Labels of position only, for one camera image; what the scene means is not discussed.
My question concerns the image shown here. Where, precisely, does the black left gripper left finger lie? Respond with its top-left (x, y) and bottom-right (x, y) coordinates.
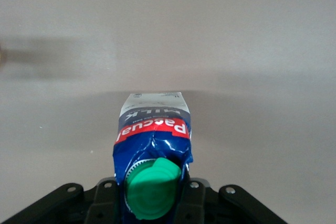
top-left (84, 177), bottom-right (124, 224)

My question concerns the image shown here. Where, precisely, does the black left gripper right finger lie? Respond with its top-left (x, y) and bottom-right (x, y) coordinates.
top-left (173, 178), bottom-right (211, 224)

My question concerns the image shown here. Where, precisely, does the blue milk carton green cap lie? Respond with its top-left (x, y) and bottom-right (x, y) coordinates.
top-left (112, 91), bottom-right (194, 221)

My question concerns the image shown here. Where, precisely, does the brown table cover sheet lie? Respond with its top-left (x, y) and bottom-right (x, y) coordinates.
top-left (0, 0), bottom-right (336, 224)

